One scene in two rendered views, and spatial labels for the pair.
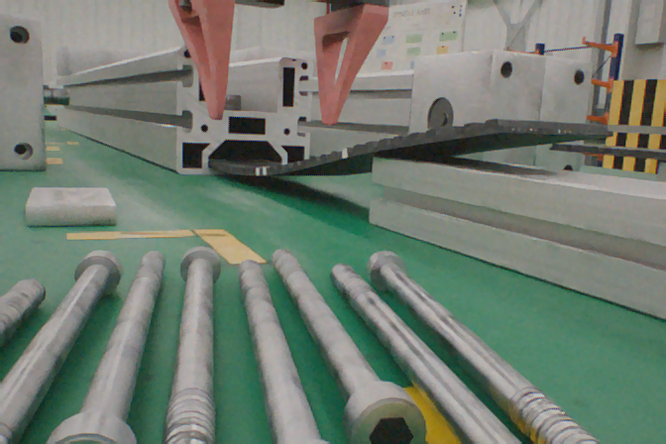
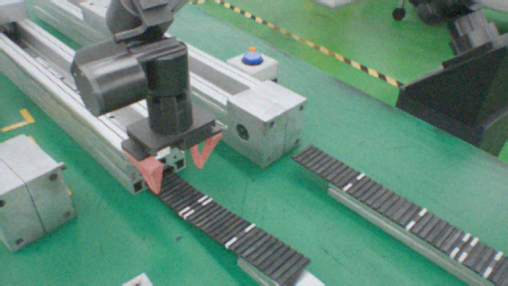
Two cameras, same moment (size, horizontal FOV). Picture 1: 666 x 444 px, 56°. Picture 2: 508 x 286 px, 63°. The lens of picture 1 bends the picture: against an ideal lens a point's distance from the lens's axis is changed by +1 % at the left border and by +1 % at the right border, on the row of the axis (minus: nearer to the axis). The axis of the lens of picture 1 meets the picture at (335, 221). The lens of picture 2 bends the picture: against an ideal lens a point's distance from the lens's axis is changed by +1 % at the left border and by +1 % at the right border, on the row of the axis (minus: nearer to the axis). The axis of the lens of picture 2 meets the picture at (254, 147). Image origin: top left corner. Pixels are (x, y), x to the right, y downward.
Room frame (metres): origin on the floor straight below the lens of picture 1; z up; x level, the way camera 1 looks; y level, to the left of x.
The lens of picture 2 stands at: (-0.05, 0.07, 1.23)
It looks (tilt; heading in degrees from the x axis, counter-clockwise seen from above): 38 degrees down; 343
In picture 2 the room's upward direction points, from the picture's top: 2 degrees clockwise
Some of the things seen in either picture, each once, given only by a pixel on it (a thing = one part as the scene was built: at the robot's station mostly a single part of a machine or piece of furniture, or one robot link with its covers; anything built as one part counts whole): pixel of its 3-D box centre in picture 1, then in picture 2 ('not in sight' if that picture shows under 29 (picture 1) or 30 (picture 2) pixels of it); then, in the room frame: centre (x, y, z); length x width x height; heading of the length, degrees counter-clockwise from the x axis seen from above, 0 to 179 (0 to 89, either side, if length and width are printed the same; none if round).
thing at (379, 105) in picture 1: (273, 115); (126, 43); (0.89, 0.10, 0.82); 0.80 x 0.10 x 0.09; 29
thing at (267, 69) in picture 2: not in sight; (249, 74); (0.71, -0.15, 0.81); 0.10 x 0.08 x 0.06; 119
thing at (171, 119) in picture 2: not in sight; (170, 110); (0.40, 0.04, 0.94); 0.10 x 0.07 x 0.07; 120
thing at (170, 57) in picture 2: not in sight; (161, 69); (0.40, 0.05, 1.00); 0.07 x 0.06 x 0.07; 117
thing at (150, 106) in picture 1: (132, 107); (44, 68); (0.80, 0.26, 0.82); 0.80 x 0.10 x 0.09; 29
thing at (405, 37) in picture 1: (397, 105); not in sight; (6.53, -0.57, 0.97); 1.51 x 0.50 x 1.95; 45
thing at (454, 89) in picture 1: (506, 122); (270, 119); (0.51, -0.13, 0.83); 0.12 x 0.09 x 0.10; 119
